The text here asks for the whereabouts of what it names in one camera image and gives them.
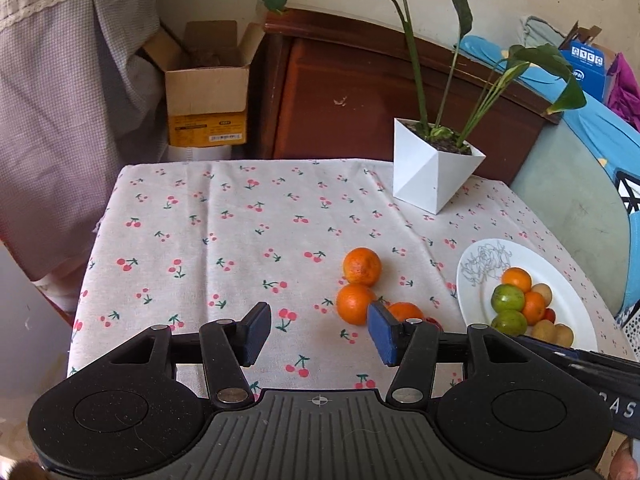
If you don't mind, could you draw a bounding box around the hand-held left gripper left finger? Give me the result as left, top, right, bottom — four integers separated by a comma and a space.
107, 301, 273, 408

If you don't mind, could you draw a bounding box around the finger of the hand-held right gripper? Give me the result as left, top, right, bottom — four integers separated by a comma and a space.
515, 335, 640, 377

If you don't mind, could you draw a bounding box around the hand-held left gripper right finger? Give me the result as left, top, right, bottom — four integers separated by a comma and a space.
366, 300, 538, 408

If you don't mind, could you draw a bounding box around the white plate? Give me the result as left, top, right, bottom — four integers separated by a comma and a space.
456, 238, 599, 353

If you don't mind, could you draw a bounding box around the person's right hand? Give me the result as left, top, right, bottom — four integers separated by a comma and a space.
607, 439, 635, 480

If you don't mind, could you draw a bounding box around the cherry print tablecloth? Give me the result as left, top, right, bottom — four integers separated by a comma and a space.
66, 159, 631, 411

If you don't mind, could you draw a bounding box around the grey green bed side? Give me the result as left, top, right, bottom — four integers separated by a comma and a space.
510, 110, 636, 311

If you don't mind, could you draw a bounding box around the potted plant in white planter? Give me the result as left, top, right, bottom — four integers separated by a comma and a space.
260, 0, 588, 213

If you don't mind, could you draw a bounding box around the translucent plastic bin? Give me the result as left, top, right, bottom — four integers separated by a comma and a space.
0, 245, 76, 461

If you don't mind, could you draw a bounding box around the open cardboard box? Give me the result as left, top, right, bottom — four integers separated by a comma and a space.
137, 20, 266, 147

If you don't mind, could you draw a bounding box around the brown wooden headboard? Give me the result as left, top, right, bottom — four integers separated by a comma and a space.
248, 7, 563, 186

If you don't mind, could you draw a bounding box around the purple cloth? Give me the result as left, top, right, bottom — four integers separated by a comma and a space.
605, 52, 640, 133

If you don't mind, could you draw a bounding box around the blue and white box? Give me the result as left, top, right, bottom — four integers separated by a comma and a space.
560, 22, 618, 102

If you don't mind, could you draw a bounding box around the checked lilac curtain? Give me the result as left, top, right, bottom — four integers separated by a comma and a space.
0, 0, 168, 281

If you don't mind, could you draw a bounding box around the grey green cloth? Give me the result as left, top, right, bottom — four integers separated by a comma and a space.
519, 14, 576, 53

